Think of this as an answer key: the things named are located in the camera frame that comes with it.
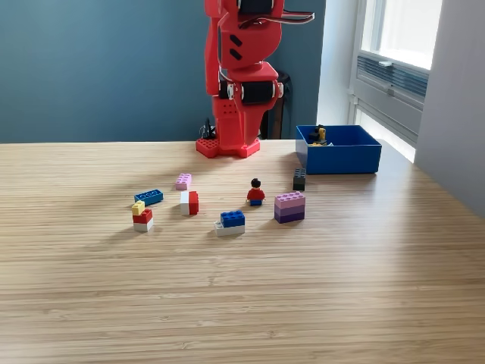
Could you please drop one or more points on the white window frame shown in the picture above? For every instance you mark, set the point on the white window frame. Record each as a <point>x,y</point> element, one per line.
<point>405,30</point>

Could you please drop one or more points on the blue white brick stack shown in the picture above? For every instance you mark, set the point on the blue white brick stack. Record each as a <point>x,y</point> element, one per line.
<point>232,223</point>

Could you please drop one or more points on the blue plastic bin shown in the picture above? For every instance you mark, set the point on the blue plastic bin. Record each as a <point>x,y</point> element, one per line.
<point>352,157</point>

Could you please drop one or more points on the toy figure red shirt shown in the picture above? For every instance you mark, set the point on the toy figure red shirt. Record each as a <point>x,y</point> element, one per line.
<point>256,195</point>

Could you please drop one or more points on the dark folded chair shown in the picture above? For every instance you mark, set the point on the dark folded chair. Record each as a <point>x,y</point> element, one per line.
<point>280,121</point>

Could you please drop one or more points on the tall red white brick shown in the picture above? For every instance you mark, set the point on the tall red white brick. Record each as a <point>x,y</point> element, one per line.
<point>189,203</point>

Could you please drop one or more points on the yellow red white brick stack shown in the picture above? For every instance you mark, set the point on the yellow red white brick stack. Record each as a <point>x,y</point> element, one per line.
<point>142,220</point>

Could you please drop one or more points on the black brick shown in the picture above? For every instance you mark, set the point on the black brick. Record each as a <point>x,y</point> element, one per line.
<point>299,180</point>

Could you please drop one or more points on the pink purple brick stack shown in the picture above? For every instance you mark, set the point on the pink purple brick stack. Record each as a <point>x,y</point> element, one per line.
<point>290,208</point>

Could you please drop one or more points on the flat blue brick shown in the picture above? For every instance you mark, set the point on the flat blue brick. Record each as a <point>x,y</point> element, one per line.
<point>149,197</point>

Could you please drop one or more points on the grey vent grille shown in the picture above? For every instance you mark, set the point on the grey vent grille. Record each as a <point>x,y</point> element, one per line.
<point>409,80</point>

